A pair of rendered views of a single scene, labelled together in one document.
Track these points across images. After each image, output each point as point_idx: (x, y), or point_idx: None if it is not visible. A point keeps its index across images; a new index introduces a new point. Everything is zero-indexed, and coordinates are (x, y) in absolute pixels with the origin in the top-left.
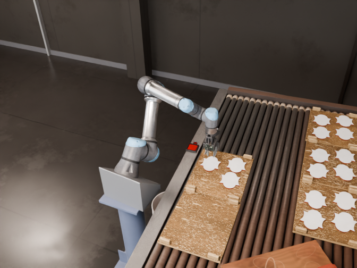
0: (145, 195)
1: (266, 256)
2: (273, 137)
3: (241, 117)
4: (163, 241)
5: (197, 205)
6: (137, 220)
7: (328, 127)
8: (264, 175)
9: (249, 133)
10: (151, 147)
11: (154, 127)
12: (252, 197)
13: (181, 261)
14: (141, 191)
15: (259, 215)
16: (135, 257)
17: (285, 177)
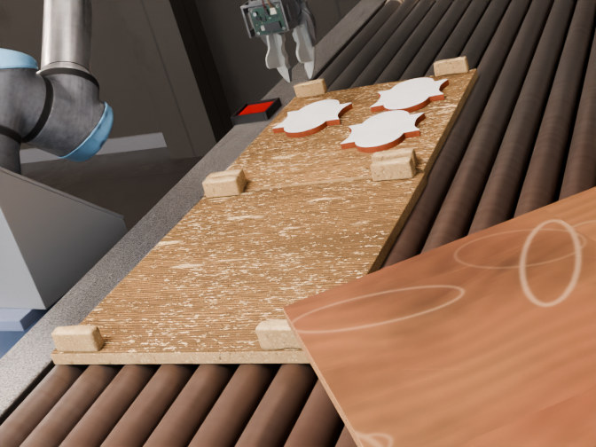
0: (40, 234)
1: (525, 223)
2: (550, 19)
3: (435, 20)
4: (68, 340)
5: (245, 219)
6: None
7: None
8: (522, 94)
9: (461, 36)
10: (69, 90)
11: (77, 32)
12: (479, 151)
13: (142, 399)
14: (0, 201)
15: (514, 191)
16: None
17: None
